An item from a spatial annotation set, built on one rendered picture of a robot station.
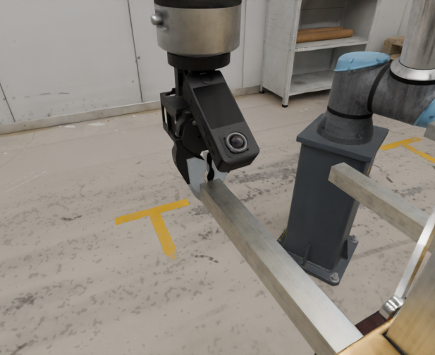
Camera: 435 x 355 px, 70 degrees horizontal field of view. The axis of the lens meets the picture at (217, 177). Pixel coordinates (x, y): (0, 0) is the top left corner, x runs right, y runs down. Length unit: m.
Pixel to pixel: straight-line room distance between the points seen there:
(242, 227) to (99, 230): 1.38
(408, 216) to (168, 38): 0.39
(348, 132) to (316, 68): 2.60
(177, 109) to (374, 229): 1.51
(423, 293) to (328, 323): 0.09
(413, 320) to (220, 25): 0.29
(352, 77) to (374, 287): 0.87
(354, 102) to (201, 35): 0.83
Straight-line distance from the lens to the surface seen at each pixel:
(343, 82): 1.10
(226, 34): 0.34
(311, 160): 1.18
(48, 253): 1.68
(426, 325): 0.26
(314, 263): 1.47
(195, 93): 0.34
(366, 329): 0.51
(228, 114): 0.34
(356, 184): 0.55
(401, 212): 0.52
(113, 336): 1.31
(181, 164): 0.39
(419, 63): 1.00
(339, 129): 1.13
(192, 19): 0.33
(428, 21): 0.96
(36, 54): 2.76
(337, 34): 3.35
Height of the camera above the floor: 1.11
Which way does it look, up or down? 35 degrees down
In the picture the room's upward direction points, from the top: straight up
